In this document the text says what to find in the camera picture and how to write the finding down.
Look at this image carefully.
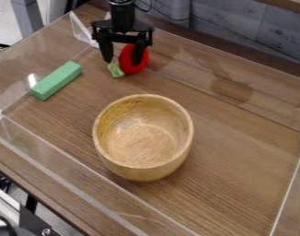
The wooden bowl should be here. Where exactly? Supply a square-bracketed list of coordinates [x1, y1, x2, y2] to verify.
[92, 94, 194, 182]

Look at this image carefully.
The black cable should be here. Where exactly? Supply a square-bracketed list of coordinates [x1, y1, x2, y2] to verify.
[0, 213, 19, 236]

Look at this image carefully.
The red plush fruit green leaf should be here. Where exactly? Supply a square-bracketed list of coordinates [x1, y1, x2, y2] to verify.
[107, 44, 150, 78]

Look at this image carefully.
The clear acrylic enclosure wall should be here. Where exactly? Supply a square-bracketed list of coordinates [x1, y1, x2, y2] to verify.
[0, 17, 300, 236]

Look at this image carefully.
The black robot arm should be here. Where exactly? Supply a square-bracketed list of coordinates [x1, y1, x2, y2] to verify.
[90, 0, 154, 65]

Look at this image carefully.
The black metal bracket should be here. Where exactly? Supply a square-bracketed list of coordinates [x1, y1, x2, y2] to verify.
[19, 206, 60, 236]

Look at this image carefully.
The green rectangular block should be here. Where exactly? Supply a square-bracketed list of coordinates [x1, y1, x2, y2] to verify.
[31, 61, 83, 100]

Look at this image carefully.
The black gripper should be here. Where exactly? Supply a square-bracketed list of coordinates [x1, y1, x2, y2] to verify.
[90, 19, 154, 65]

